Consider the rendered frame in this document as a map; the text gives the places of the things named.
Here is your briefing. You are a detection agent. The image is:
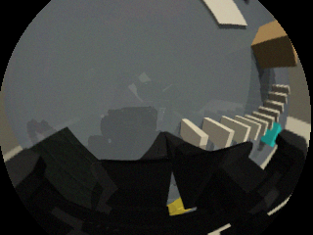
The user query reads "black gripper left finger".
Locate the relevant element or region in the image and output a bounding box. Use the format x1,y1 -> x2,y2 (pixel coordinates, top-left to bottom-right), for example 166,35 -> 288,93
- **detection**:
90,132 -> 172,207

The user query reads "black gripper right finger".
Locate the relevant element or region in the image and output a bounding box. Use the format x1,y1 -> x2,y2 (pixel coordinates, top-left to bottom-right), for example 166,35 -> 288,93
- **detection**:
163,132 -> 253,209

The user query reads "yellow rectangular block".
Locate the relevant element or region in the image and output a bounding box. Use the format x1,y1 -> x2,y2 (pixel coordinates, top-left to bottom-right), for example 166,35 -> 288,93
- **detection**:
165,197 -> 191,215

